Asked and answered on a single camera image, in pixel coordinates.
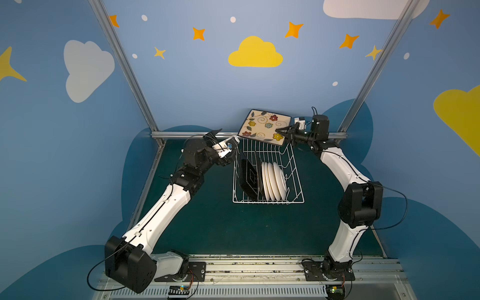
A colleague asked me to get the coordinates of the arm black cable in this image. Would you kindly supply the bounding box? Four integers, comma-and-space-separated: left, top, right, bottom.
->
369, 185, 408, 231
87, 247, 128, 293

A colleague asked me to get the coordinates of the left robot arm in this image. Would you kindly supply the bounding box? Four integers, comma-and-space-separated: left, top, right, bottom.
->
102, 131, 240, 293

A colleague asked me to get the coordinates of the aluminium frame post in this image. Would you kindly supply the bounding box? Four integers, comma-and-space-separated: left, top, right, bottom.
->
87, 0, 166, 147
332, 0, 420, 143

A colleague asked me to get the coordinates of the left controller board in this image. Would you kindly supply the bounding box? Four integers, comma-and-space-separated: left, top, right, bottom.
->
167, 286, 191, 300

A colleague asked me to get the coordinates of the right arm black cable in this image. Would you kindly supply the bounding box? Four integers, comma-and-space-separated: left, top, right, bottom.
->
369, 185, 408, 231

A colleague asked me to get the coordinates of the white round plate leftmost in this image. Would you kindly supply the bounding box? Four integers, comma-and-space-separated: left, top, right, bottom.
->
261, 162, 270, 201

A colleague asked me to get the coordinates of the white round plate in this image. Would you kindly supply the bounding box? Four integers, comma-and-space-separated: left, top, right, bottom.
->
273, 162, 287, 201
265, 162, 276, 201
267, 162, 282, 201
261, 162, 270, 201

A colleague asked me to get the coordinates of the controller board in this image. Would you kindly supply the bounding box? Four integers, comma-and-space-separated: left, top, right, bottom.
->
326, 285, 346, 300
167, 286, 191, 300

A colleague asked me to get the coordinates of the front aluminium rail bed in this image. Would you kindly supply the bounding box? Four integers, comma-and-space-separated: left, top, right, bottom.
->
92, 254, 416, 300

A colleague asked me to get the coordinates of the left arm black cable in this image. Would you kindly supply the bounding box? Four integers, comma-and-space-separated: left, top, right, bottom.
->
87, 247, 128, 293

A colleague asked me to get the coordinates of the white wire dish rack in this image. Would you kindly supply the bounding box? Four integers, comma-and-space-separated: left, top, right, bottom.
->
232, 139, 305, 205

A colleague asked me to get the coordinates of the aluminium rear frame rail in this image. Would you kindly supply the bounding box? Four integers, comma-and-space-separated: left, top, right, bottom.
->
150, 130, 348, 141

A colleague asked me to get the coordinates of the left aluminium frame post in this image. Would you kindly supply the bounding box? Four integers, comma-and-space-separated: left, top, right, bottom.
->
87, 0, 166, 147

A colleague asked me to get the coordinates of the black square floral plate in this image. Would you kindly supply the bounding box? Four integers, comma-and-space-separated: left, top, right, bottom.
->
239, 158, 258, 201
238, 109, 291, 146

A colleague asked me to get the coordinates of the right controller board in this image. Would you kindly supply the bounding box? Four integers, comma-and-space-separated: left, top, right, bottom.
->
326, 285, 346, 300

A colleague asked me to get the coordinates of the white round plate rightmost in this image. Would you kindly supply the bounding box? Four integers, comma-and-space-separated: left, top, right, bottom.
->
273, 162, 287, 201

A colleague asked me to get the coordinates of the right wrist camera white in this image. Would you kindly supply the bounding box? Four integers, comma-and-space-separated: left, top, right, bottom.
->
294, 117, 306, 131

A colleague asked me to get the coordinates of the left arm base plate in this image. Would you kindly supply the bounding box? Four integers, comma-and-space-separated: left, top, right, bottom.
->
154, 262, 206, 283

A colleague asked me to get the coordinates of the right aluminium frame post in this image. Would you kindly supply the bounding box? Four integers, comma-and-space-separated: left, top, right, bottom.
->
332, 0, 420, 143

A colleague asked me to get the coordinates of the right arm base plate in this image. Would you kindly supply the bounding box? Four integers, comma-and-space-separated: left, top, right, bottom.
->
301, 259, 356, 281

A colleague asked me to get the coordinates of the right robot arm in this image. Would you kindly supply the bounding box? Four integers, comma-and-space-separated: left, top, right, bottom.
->
276, 114, 383, 278

